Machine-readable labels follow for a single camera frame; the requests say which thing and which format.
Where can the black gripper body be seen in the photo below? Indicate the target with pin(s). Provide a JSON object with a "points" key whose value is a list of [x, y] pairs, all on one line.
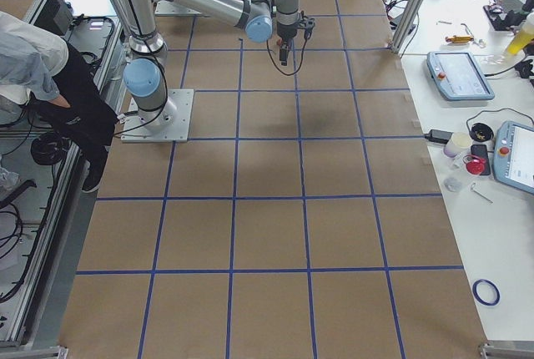
{"points": [[285, 33]]}

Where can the person in grey shirt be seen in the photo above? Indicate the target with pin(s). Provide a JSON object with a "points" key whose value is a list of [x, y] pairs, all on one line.
{"points": [[39, 65]]}

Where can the black power adapter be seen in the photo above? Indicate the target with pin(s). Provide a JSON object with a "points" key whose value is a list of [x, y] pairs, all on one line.
{"points": [[438, 136]]}

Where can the blue tape roll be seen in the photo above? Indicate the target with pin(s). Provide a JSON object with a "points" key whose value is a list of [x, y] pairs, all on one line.
{"points": [[486, 292]]}

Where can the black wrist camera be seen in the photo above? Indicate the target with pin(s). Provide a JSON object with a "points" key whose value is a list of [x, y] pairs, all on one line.
{"points": [[306, 24]]}

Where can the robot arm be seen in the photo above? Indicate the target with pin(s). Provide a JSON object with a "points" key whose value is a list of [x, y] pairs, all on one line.
{"points": [[145, 77]]}

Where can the red round object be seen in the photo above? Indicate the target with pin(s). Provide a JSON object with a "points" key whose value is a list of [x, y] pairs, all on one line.
{"points": [[474, 164]]}

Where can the teach pendant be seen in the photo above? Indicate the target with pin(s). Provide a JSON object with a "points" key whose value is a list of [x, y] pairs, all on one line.
{"points": [[458, 76], [513, 156]]}

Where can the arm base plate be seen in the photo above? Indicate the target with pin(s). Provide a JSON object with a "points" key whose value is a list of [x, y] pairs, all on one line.
{"points": [[172, 124]]}

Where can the white cup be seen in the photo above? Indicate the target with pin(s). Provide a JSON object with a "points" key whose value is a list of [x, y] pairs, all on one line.
{"points": [[458, 142]]}

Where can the aluminium frame post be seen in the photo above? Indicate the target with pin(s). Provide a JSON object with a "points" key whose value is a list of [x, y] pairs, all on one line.
{"points": [[407, 18]]}

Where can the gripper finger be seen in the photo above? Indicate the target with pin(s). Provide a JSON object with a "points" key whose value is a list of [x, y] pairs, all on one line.
{"points": [[284, 50]]}

